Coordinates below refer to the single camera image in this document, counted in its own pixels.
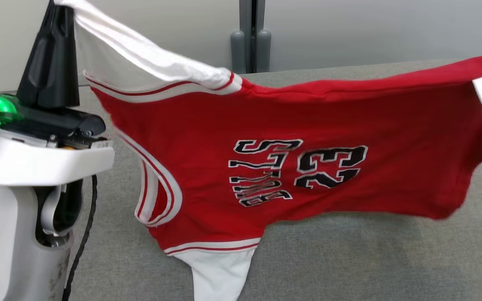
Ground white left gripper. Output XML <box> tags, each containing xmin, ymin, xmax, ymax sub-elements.
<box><xmin>0</xmin><ymin>0</ymin><xmax>115</xmax><ymax>186</ymax></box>

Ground red jersey with white sleeves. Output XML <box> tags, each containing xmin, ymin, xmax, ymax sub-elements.
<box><xmin>55</xmin><ymin>0</ymin><xmax>482</xmax><ymax>301</ymax></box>

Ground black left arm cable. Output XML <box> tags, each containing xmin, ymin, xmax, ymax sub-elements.
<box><xmin>62</xmin><ymin>175</ymin><xmax>98</xmax><ymax>301</ymax></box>

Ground grey partition post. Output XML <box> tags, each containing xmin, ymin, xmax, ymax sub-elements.
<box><xmin>230</xmin><ymin>0</ymin><xmax>272</xmax><ymax>74</ymax></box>

